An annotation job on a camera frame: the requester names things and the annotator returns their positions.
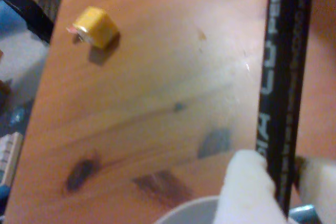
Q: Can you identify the white mug green blue pattern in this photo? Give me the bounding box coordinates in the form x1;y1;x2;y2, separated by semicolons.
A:
153;196;317;224

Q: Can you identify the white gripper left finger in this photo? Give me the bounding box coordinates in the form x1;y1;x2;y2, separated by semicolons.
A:
219;150;287;224

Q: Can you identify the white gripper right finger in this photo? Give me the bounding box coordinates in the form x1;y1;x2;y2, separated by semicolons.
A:
299;157;336;224

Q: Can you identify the thin black pen red end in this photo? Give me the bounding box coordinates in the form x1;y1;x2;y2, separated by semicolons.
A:
256;0;316;217

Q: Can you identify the black bar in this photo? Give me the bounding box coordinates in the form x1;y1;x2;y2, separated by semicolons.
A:
0;0;55;44

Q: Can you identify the yellow cube block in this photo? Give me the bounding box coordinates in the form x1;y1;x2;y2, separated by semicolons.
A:
66;6;120;49

